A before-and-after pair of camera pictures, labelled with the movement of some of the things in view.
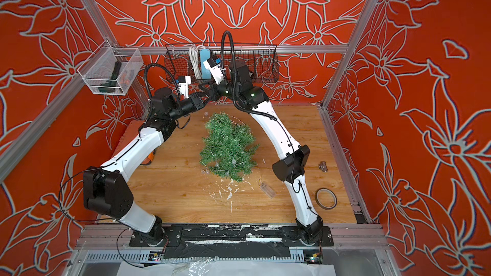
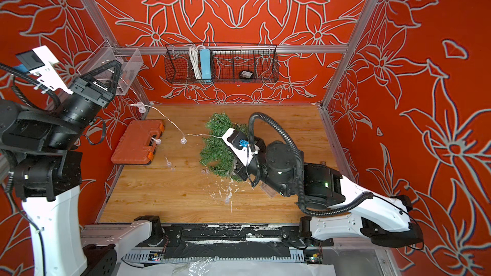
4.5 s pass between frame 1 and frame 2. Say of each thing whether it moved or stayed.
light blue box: stayed
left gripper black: moved
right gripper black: moved
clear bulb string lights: moved
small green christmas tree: stayed
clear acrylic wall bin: stayed
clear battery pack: stayed
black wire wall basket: stayed
